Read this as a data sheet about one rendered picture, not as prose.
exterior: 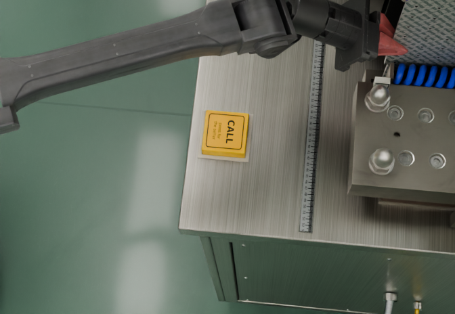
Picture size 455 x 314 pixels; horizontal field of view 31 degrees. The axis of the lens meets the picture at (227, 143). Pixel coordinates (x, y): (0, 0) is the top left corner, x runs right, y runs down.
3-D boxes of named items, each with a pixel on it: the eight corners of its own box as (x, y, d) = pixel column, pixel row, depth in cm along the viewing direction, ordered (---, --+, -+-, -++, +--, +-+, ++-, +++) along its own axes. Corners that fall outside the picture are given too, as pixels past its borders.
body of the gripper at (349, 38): (344, 74, 119) (301, 59, 115) (349, 10, 122) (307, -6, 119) (373, 59, 113) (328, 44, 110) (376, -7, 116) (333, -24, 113)
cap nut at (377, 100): (365, 88, 123) (369, 76, 119) (389, 91, 123) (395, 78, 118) (363, 111, 122) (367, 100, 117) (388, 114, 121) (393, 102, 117)
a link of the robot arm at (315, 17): (291, 15, 108) (293, -22, 110) (264, 36, 114) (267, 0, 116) (334, 30, 111) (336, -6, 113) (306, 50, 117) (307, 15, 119)
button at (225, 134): (206, 114, 136) (206, 109, 134) (249, 118, 136) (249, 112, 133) (202, 154, 134) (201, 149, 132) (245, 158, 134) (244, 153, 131)
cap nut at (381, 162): (368, 149, 120) (372, 140, 116) (394, 152, 120) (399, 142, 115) (367, 174, 119) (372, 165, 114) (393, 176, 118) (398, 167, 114)
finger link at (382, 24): (388, 85, 122) (336, 68, 118) (391, 41, 125) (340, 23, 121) (420, 72, 117) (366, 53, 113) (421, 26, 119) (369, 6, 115)
